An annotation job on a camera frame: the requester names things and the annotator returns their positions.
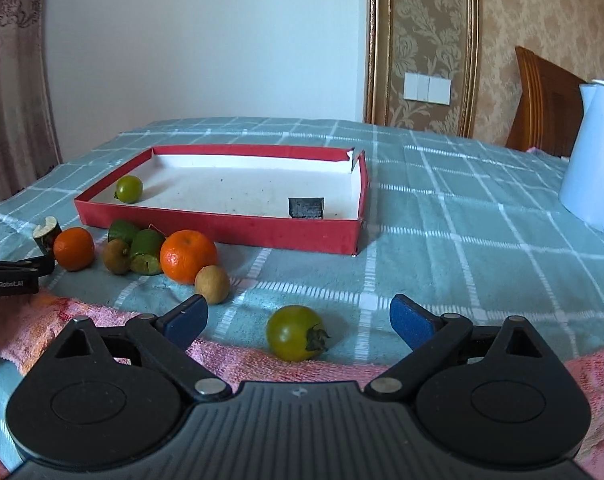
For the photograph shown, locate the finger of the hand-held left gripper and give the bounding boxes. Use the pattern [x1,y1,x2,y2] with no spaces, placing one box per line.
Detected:
[30,254,56,277]

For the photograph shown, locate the red cardboard box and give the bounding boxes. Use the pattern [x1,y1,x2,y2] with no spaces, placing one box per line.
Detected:
[74,145,370,257]

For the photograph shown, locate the green tomato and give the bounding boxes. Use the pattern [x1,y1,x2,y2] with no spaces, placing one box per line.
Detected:
[114,175,144,205]
[266,305,331,362]

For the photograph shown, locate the dark sugarcane piece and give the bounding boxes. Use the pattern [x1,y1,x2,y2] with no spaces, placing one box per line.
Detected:
[288,197,325,220]
[32,216,63,256]

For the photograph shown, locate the orange tangerine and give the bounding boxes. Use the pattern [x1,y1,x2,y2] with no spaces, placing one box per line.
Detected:
[160,229,219,285]
[53,227,96,272]

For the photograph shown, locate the small brown kiwi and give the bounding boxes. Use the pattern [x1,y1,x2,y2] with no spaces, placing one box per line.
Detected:
[195,265,231,305]
[103,239,132,276]

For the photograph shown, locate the pink patterned curtain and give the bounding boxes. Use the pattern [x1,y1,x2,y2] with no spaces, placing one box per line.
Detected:
[0,0,63,216]

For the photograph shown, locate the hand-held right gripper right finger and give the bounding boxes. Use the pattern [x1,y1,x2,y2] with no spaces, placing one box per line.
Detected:
[366,294,564,402]

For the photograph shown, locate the white kettle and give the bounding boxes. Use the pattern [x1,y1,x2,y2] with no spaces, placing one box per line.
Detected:
[557,79,604,236]

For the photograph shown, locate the gold framed wall panel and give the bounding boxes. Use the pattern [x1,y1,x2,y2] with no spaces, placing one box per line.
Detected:
[364,0,483,139]

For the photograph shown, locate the wooden chair back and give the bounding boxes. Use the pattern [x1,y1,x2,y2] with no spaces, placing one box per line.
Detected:
[504,46,590,158]

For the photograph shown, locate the teal plaid blanket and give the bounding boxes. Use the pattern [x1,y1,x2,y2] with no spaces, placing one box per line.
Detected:
[0,117,604,471]

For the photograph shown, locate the cut green lime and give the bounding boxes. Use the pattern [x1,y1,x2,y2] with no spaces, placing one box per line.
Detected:
[108,219,141,244]
[130,229,167,276]

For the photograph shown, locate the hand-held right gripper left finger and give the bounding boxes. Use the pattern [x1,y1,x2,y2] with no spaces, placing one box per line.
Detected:
[36,294,233,402]

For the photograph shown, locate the white light switch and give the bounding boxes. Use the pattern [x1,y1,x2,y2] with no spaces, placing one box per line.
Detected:
[403,72,453,106]

